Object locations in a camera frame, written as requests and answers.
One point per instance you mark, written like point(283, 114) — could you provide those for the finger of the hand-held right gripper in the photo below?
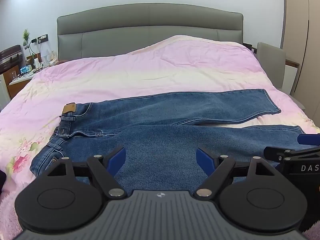
point(275, 152)
point(310, 140)

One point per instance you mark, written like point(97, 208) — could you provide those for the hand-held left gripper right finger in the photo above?
point(203, 158)

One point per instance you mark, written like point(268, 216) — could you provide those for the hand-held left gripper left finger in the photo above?
point(117, 158)

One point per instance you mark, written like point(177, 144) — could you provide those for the blue denim pants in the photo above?
point(162, 132)

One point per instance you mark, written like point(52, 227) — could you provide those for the wooden bedside table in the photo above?
point(290, 77)

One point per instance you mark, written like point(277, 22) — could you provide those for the grey chair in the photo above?
point(271, 62)

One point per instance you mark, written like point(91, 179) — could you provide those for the pink floral duvet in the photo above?
point(150, 67)

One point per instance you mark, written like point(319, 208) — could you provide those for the cream wardrobe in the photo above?
point(306, 42)

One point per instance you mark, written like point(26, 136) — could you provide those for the pink fluffy blanket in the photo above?
point(8, 205)

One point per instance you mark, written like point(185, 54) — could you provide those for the wooden nightstand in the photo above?
point(17, 87)

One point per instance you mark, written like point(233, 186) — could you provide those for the white table lamp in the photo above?
point(47, 52)

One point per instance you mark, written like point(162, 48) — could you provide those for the blue patterned tissue box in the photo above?
point(25, 69)

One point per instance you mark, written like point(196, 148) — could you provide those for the grey upholstered headboard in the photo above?
point(140, 30)

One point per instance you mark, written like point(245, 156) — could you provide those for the brown suitcase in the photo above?
point(10, 57)

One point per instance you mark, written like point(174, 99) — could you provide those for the small green plant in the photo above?
point(25, 37)

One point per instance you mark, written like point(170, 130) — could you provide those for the wall power strip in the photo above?
point(40, 38)

